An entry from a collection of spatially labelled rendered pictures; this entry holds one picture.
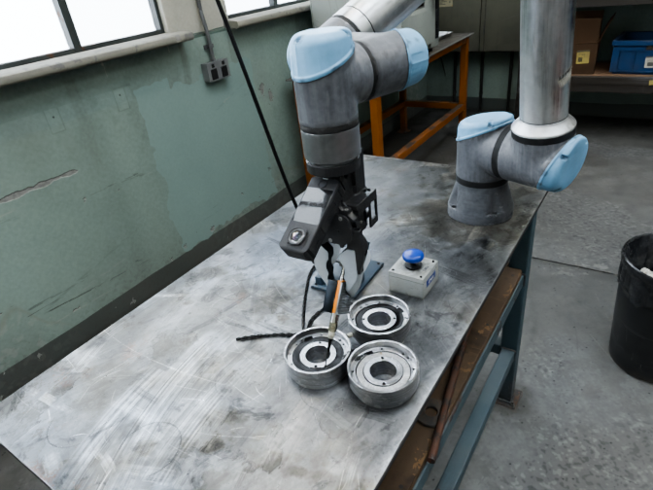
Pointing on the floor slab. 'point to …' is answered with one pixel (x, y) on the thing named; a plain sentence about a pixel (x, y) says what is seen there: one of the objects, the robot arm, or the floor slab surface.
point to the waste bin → (634, 310)
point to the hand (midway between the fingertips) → (339, 289)
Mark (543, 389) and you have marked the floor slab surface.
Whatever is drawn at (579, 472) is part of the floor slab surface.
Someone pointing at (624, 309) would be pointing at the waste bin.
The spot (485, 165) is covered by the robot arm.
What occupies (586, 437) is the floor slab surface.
